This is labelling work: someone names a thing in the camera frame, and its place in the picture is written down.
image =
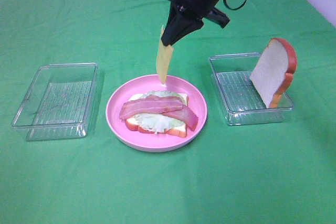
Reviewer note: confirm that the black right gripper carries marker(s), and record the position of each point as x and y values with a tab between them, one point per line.
185	17

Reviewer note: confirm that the bread slice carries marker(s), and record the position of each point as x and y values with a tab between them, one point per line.
274	71
131	124

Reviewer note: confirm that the bacon strip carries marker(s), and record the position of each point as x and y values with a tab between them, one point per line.
150	104
186	115

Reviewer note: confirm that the green lettuce leaf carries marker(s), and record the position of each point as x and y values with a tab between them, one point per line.
155	123

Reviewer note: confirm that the clear left plastic container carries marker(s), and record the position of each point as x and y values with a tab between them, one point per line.
58	103

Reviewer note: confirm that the clear right plastic container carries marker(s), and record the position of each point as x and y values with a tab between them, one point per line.
240	102

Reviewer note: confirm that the pink round plate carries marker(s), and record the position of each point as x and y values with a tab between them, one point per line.
154	142

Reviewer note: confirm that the clear plastic container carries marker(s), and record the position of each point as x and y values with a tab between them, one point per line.
240	102
58	103

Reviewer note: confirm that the yellow cheese slice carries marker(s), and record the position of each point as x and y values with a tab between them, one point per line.
163	59

